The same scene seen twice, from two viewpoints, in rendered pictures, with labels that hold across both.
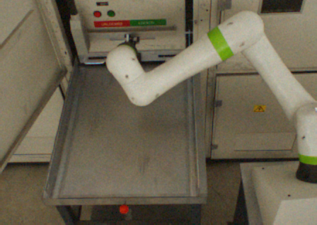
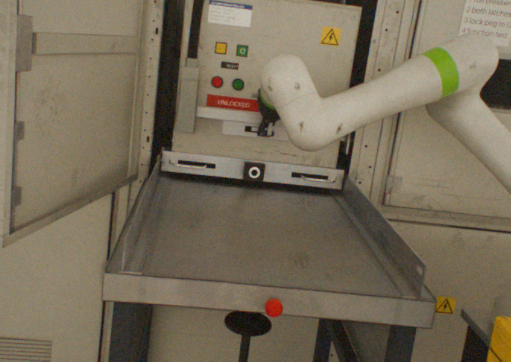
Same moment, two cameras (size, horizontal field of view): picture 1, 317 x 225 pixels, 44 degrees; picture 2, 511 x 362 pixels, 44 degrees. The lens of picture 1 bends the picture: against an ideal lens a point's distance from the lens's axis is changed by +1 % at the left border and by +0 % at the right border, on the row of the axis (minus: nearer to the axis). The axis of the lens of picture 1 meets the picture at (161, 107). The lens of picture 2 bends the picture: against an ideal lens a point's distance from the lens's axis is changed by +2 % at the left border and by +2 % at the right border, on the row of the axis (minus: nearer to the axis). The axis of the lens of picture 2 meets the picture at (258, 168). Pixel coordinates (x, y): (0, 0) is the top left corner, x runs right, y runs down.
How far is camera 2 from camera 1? 1.01 m
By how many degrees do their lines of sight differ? 38
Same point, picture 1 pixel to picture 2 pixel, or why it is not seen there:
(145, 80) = (323, 100)
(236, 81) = (412, 236)
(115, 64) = (283, 64)
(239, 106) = not seen: hidden behind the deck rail
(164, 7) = (318, 86)
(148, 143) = (301, 245)
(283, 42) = not seen: hidden behind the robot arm
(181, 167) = (371, 270)
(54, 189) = (131, 264)
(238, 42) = (468, 60)
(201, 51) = (413, 68)
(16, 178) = not seen: outside the picture
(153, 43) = (287, 150)
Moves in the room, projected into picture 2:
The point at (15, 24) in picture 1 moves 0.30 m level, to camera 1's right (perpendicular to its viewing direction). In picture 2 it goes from (112, 32) to (233, 48)
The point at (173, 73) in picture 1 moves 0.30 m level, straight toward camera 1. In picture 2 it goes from (369, 95) to (417, 115)
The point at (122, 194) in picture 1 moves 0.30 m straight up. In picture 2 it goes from (271, 282) to (293, 125)
